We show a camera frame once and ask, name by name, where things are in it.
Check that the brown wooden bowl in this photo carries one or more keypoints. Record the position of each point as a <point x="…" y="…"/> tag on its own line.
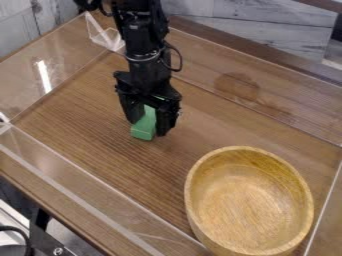
<point x="249" y="203"/>

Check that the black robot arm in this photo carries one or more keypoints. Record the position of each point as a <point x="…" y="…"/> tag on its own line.
<point x="142" y="25"/>

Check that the black metal bracket with bolt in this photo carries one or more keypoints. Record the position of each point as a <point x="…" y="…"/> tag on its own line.
<point x="45" y="244"/>

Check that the green rectangular block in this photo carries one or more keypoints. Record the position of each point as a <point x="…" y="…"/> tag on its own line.
<point x="144" y="128"/>

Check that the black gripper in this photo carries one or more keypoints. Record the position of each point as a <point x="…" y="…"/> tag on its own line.
<point x="145" y="85"/>

